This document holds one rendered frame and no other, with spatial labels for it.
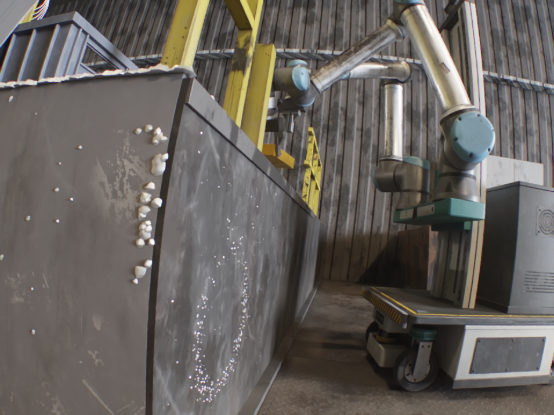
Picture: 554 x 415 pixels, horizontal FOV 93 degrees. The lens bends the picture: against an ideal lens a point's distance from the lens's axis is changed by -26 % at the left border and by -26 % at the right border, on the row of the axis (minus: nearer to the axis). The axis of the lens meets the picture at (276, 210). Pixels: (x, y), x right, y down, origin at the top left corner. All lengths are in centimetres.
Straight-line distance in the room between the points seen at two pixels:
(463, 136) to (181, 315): 92
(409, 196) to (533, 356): 92
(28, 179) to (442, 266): 157
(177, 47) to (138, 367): 58
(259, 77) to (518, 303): 128
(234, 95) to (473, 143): 75
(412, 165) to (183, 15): 129
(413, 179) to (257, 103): 89
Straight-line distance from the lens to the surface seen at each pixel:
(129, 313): 43
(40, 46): 83
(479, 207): 125
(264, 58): 119
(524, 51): 667
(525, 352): 145
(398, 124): 191
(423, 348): 127
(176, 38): 74
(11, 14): 100
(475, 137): 110
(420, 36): 129
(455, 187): 123
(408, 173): 171
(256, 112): 110
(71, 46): 79
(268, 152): 133
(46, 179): 52
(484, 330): 130
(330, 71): 138
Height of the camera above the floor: 54
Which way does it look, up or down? 4 degrees up
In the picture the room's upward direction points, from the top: 7 degrees clockwise
